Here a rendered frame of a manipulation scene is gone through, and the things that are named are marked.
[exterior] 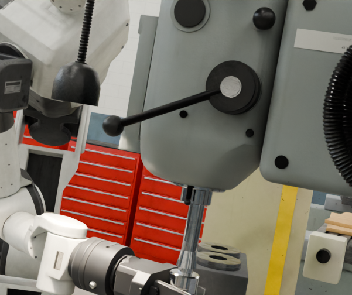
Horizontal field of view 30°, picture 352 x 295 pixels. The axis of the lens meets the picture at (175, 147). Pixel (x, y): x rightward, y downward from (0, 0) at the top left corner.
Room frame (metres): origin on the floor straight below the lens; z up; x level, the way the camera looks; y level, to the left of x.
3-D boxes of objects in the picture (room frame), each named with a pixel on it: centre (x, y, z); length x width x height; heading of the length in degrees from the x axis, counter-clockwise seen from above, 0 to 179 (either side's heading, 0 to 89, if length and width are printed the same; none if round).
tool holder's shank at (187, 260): (0.98, -0.05, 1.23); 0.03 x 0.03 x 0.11
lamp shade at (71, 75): (0.99, 0.16, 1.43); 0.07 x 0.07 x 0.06
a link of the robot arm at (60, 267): (1.09, 0.13, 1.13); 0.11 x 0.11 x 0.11; 62
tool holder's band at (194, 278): (0.98, -0.05, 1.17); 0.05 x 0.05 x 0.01
